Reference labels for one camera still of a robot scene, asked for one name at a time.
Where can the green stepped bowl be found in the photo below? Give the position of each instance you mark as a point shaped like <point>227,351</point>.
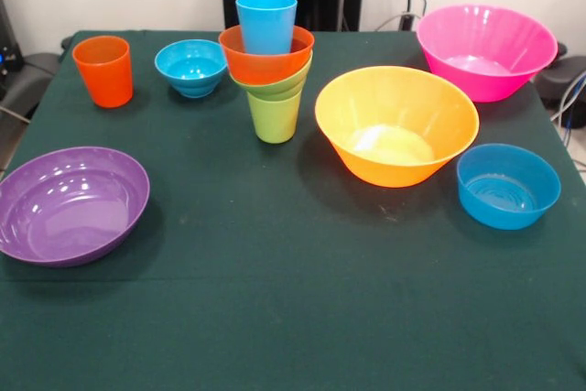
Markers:
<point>279,86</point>

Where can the orange round bowl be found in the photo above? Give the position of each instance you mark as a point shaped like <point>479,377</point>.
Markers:
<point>256,70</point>

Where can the blue plastic cup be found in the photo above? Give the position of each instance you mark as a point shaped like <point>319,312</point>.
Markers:
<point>265,29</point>

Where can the green plastic cup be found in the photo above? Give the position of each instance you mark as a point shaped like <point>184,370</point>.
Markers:
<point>274,121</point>

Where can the large yellow-orange bowl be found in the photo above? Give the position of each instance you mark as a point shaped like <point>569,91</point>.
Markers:
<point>393,111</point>

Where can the light blue stepped bowl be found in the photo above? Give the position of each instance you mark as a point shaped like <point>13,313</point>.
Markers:
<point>192,66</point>

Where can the dark green tablecloth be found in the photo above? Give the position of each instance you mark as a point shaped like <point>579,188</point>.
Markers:
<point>320,318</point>

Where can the black power adapter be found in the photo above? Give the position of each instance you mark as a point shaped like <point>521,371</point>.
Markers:
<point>406,21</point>

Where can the orange plastic cup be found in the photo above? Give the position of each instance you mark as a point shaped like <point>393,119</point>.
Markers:
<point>107,79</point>

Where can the blue round bowl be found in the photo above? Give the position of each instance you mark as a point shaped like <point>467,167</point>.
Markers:
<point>508,198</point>

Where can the large purple bowl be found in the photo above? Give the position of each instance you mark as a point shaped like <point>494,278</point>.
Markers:
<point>68,208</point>

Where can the large pink bowl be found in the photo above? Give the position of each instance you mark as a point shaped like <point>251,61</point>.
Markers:
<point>485,43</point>

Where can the black equipment base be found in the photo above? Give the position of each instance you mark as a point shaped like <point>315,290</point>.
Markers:
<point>565,77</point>

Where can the black computer case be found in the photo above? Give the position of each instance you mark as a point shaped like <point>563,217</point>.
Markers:
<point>9,52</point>

